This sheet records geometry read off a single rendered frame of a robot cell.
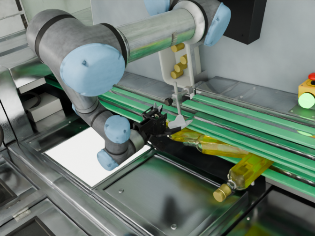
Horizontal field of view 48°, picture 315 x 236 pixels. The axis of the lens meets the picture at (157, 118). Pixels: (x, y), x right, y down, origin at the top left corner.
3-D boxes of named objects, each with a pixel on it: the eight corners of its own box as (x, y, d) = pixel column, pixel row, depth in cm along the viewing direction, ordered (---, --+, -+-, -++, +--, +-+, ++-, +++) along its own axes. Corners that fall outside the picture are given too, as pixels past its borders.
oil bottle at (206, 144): (258, 151, 123) (200, 144, 133) (258, 137, 120) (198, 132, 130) (255, 161, 119) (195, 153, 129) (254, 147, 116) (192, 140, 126)
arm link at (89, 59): (202, -19, 103) (34, 19, 68) (243, 6, 98) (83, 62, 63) (189, 18, 111) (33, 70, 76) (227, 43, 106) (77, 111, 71)
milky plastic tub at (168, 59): (177, 75, 157) (163, 83, 152) (169, 25, 146) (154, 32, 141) (207, 83, 145) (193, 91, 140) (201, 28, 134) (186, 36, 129)
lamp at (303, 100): (301, 103, 108) (296, 107, 107) (302, 90, 106) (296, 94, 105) (316, 107, 105) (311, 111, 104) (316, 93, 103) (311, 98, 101)
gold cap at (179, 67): (180, 59, 148) (173, 63, 146) (186, 61, 146) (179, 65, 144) (181, 67, 150) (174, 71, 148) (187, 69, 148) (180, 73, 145)
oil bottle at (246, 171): (264, 153, 122) (225, 188, 110) (263, 139, 119) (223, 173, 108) (279, 158, 118) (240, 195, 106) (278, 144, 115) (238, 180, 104)
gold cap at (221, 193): (222, 191, 108) (213, 199, 105) (221, 181, 106) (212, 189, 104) (232, 195, 105) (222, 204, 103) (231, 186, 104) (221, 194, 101)
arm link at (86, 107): (-5, 10, 74) (70, 117, 117) (25, 38, 70) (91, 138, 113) (40, -21, 77) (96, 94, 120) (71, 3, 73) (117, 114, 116)
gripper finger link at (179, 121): (193, 114, 122) (167, 119, 122) (194, 127, 126) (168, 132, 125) (191, 109, 125) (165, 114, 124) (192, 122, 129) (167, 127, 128)
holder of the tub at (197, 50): (180, 85, 160) (168, 92, 156) (170, 25, 146) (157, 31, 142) (209, 93, 148) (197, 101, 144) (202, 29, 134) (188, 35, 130)
